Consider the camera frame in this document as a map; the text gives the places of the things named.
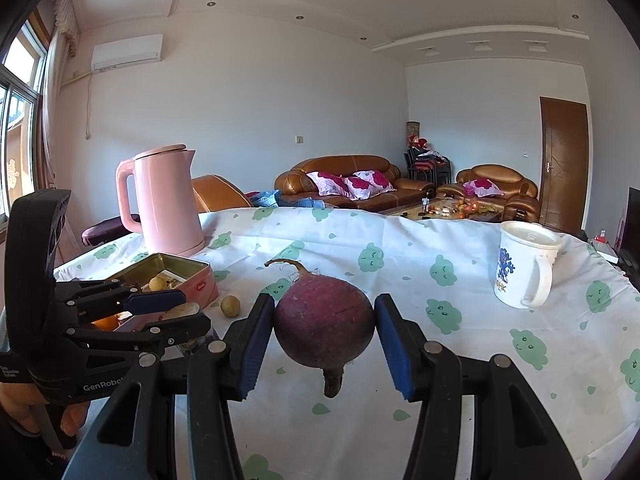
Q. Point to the brown wooden door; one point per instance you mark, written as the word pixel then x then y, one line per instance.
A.
pixel 565 164

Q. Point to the orange tangerine top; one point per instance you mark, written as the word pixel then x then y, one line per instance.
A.
pixel 112 322

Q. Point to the pink floral armchair cushion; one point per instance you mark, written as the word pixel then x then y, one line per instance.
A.
pixel 481 187

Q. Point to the long brown leather sofa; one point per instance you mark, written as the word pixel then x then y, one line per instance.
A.
pixel 407 192

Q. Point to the window with frame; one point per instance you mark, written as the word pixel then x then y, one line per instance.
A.
pixel 22 68

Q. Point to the pink floral cushion left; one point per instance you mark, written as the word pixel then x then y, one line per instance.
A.
pixel 329 184

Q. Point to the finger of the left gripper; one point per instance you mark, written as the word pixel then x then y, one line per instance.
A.
pixel 154 337
pixel 109 297

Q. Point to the black television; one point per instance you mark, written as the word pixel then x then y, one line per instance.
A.
pixel 629 247

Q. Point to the pink cookie tin box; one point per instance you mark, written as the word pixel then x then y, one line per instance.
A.
pixel 161 272

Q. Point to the pink floral cushion right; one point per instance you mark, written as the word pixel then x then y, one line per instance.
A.
pixel 368 184

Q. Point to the person's left hand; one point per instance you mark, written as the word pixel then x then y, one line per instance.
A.
pixel 23 402

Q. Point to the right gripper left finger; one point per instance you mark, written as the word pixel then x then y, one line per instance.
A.
pixel 133 436

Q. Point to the white green cloud tablecloth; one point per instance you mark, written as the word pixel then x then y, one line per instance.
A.
pixel 579 351

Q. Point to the cut taro piece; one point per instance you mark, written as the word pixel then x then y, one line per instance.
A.
pixel 181 311

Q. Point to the brown leather armchair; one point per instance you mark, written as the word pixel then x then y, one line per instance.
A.
pixel 512 194

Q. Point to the blue clothes pile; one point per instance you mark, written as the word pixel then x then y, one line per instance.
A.
pixel 274 198

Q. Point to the brown leather chair back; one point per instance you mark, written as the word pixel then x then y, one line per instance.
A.
pixel 213 193

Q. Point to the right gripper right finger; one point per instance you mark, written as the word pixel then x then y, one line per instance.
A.
pixel 513 434

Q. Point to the small yellow-brown fruit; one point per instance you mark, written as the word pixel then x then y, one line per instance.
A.
pixel 158 283

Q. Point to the white wall air conditioner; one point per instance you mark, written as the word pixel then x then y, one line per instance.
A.
pixel 127 52

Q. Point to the stacked dark chairs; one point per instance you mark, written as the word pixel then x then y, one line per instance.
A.
pixel 425 164

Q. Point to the pink electric kettle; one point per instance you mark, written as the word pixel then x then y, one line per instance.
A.
pixel 156 199

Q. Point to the coffee table with fruit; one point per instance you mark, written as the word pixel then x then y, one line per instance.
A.
pixel 449 208

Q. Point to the purple round stool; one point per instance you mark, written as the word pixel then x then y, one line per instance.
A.
pixel 104 232

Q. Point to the pink curtain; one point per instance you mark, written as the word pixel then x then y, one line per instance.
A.
pixel 63 46

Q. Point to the purple round radish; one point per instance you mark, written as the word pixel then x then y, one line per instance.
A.
pixel 322 322

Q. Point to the white mug blue print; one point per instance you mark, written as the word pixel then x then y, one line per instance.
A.
pixel 526 256

